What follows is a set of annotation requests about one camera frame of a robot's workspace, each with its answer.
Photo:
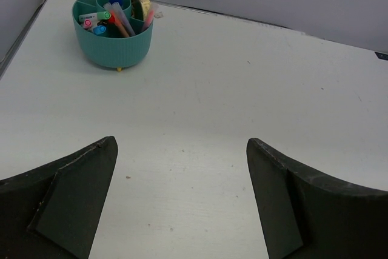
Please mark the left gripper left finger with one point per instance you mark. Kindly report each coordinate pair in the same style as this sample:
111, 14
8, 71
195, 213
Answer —
53, 211

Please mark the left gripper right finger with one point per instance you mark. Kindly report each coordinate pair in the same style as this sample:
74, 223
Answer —
306, 213

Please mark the blue capped marker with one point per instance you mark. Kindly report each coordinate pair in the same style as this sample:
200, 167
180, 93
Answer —
98, 29

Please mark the pink capped marker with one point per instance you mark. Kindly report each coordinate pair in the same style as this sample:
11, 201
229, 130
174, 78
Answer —
87, 24

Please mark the red capped marker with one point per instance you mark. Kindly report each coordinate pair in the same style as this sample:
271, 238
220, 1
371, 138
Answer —
111, 20

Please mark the green capped marker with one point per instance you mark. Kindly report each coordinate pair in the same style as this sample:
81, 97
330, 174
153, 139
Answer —
93, 17

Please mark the grey clear pen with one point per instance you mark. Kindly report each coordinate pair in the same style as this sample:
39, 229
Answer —
122, 17

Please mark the masking tape roll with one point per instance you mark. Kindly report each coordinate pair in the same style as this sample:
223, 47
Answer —
140, 9

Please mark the teal round organizer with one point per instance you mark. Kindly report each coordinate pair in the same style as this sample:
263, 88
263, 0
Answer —
111, 49

